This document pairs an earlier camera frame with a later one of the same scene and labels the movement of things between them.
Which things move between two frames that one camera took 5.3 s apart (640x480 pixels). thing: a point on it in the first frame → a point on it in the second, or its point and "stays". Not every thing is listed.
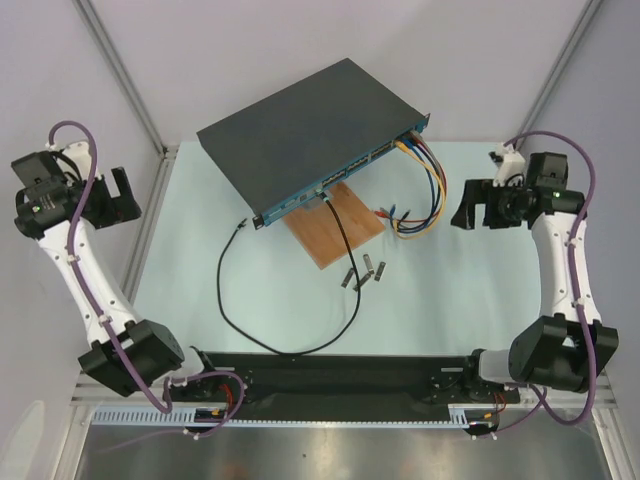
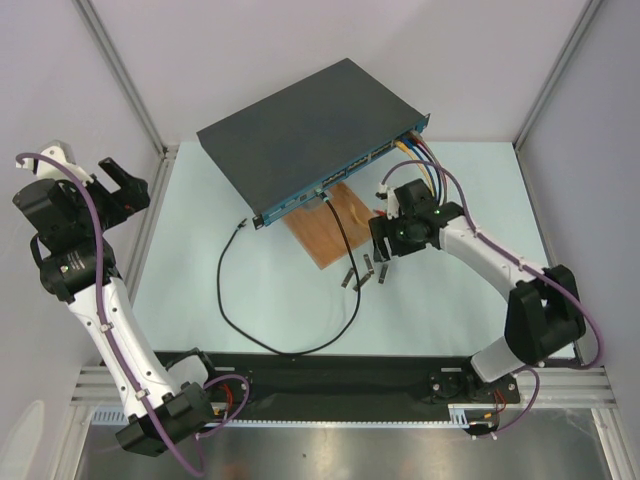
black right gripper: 489,205 → 379,239
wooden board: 314,229 stays
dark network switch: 307,137 stays
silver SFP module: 369,264 stays
